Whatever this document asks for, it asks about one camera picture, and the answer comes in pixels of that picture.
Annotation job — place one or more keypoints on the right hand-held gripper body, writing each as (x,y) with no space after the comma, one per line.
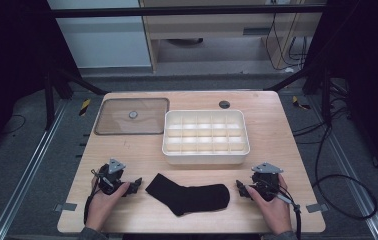
(265,181)

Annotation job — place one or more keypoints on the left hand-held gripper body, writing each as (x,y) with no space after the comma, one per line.
(110,181)

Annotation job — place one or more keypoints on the black sock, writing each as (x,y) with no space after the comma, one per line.
(190,196)

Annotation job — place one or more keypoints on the white divided storage box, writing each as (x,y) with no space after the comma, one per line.
(205,136)

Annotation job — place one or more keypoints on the person's left hand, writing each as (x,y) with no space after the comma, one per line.
(105,203)

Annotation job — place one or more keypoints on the person's right hand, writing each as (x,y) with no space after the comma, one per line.
(273,213)

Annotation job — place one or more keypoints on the transparent box lid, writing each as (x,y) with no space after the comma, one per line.
(132,116)

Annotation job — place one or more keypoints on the yellow black striped tape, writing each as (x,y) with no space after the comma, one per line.
(299,104)
(84,106)

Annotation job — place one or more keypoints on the black round table grommet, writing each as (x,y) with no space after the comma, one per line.
(224,104)

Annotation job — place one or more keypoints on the black metal stand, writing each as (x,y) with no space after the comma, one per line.
(325,96)
(48,100)

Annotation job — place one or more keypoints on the white cabinet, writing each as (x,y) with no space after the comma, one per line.
(100,40)

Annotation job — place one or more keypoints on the dark curtain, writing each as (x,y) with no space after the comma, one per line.
(370,66)
(10,66)

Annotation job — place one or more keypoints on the wooden cabinet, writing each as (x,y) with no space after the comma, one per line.
(210,28)

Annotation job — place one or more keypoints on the black horizontal bar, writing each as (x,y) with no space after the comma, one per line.
(177,11)

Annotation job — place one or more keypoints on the grey metal bracket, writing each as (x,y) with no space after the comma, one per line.
(65,207)
(317,208)

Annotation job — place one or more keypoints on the aluminium floor rail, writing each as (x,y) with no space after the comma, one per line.
(27,173)
(353,186)

